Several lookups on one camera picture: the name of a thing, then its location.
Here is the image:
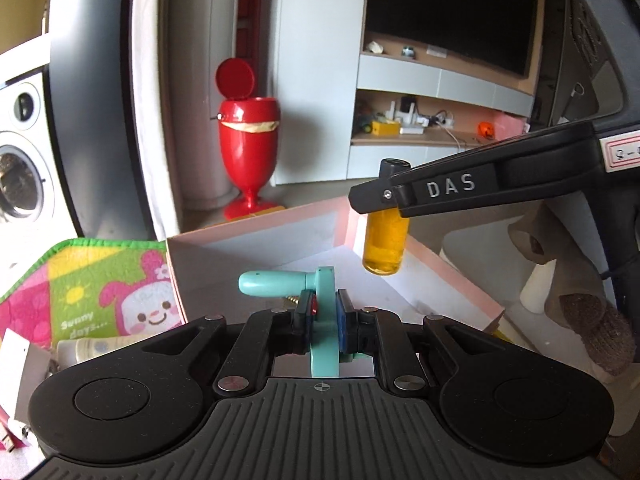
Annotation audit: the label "silver washing machine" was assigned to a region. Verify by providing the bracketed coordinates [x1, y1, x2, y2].
[0, 35, 84, 241]

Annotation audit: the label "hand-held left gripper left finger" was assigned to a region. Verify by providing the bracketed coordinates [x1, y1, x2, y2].
[141, 304, 321, 400]

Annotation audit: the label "small white carton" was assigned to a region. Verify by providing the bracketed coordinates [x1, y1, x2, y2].
[0, 328, 54, 424]

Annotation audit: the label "black television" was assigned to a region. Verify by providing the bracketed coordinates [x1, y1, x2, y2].
[364, 0, 540, 79]

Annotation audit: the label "white cream tube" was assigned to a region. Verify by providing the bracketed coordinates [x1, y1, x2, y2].
[56, 336, 137, 367]

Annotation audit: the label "white curtain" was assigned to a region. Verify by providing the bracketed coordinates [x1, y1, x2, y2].
[130, 0, 182, 242]

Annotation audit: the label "colourful cartoon play mat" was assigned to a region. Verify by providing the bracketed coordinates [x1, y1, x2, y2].
[0, 238, 189, 357]

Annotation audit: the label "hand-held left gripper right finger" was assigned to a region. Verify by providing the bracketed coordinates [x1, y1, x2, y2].
[336, 289, 502, 399]

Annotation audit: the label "yellow liquid bottle black cap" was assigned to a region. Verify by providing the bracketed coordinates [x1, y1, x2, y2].
[362, 158, 412, 277]

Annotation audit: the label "brown fuzzy socks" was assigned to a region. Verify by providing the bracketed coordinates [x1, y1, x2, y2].
[507, 204, 637, 377]

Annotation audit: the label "pink cardboard box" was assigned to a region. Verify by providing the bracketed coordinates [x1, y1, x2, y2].
[165, 194, 507, 352]

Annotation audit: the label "red pedestal trash bin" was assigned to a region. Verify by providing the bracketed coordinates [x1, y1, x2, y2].
[212, 57, 286, 221]

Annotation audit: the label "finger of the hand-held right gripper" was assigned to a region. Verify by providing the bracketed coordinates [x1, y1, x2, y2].
[348, 123, 608, 221]

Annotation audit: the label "teal hand crank tool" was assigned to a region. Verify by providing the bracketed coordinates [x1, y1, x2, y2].
[238, 265, 362, 379]

